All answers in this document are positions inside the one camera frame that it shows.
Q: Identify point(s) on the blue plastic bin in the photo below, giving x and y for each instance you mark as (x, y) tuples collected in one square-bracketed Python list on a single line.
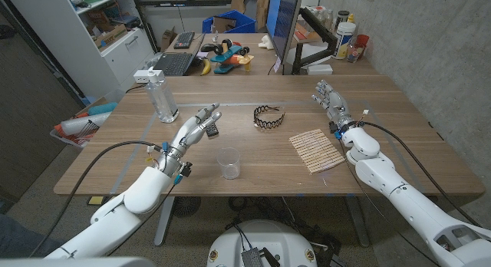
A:
[(230, 22)]

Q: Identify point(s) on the yellow banana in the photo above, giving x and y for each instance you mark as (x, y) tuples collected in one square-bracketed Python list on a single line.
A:
[(206, 67)]

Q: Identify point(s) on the white power strip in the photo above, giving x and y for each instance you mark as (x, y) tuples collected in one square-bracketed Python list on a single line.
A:
[(140, 76)]

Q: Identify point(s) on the white shelf cabinet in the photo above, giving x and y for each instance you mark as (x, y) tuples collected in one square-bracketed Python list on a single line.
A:
[(80, 40)]

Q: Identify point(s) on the bin of foam rolls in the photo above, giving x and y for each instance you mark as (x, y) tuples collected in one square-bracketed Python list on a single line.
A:
[(82, 123)]

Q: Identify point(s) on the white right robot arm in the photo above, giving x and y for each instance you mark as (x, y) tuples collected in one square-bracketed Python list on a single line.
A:
[(414, 198)]

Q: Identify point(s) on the black computer mouse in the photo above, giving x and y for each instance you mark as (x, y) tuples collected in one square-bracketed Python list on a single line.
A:
[(208, 47)]

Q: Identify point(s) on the black scalloped headband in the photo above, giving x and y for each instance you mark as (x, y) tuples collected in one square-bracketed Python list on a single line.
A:
[(268, 116)]

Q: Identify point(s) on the clear spray bottle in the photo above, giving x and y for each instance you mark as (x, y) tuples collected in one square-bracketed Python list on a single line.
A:
[(161, 96)]

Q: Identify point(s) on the black TV remote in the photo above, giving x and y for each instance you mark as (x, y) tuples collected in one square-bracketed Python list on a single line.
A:
[(211, 129)]

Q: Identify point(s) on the black keyboard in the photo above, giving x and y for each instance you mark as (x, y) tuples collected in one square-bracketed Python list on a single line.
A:
[(184, 40)]

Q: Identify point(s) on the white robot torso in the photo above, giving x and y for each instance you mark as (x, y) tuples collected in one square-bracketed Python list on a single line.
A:
[(262, 244)]

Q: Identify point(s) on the clear plastic measuring cup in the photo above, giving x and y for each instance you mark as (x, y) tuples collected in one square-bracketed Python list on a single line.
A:
[(229, 163)]

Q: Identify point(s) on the colourful toy airplane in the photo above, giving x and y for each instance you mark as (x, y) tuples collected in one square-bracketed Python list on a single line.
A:
[(232, 56)]

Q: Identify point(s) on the wooden back desk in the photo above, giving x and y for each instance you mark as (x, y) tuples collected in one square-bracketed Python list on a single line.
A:
[(264, 56)]

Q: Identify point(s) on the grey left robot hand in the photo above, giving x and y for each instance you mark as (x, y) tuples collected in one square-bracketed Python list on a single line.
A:
[(190, 134)]

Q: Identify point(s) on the black laptop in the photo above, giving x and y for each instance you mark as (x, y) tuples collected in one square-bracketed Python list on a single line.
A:
[(178, 60)]

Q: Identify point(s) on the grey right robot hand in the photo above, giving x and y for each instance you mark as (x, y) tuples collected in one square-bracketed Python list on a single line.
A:
[(334, 104)]

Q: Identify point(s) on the bamboo slat mat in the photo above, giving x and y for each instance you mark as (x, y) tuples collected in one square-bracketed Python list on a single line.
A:
[(317, 150)]

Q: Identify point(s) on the white small box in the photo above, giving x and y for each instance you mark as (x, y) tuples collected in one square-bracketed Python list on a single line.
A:
[(319, 69)]

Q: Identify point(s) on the white wipes canister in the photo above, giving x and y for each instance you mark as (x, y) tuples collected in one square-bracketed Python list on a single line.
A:
[(343, 40)]

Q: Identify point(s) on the large black monitor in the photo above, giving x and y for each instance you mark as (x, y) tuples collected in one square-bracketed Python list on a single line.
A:
[(282, 21)]

